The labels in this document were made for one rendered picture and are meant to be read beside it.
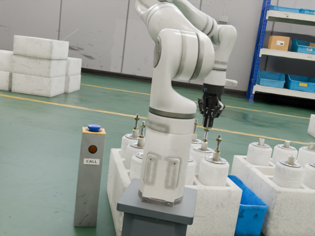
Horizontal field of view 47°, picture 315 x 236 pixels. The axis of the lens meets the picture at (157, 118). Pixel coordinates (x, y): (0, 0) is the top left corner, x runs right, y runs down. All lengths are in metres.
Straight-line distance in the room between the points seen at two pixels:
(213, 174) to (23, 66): 2.80
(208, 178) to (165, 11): 0.59
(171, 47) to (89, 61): 5.95
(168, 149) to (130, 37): 5.74
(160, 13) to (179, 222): 0.45
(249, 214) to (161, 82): 0.75
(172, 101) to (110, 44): 5.82
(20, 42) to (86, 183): 2.68
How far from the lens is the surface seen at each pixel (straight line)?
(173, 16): 0.82
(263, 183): 1.39
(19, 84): 3.74
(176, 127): 0.67
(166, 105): 0.66
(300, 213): 1.39
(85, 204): 1.21
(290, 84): 5.59
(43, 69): 3.64
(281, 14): 5.54
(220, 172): 1.21
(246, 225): 1.32
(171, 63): 0.65
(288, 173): 1.35
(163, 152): 0.68
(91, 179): 1.18
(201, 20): 1.18
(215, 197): 1.20
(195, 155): 1.31
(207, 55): 0.67
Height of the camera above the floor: 0.59
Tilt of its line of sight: 11 degrees down
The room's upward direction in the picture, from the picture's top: 8 degrees clockwise
